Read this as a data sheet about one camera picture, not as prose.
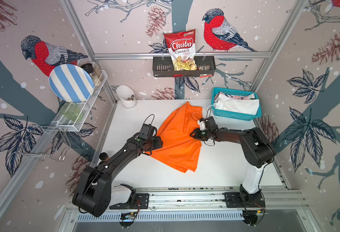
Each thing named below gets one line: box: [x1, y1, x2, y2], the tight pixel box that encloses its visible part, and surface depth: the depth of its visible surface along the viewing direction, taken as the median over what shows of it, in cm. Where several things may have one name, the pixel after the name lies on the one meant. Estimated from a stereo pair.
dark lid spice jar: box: [80, 62, 102, 87], surface depth 83 cm
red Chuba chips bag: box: [163, 29, 198, 78], surface depth 83 cm
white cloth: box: [213, 93, 261, 116], surface depth 109 cm
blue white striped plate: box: [48, 63, 95, 103], surface depth 74 cm
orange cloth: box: [145, 101, 203, 174], surface depth 97 cm
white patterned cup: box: [116, 84, 137, 109], surface depth 114 cm
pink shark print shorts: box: [214, 91, 255, 101], surface depth 117 cm
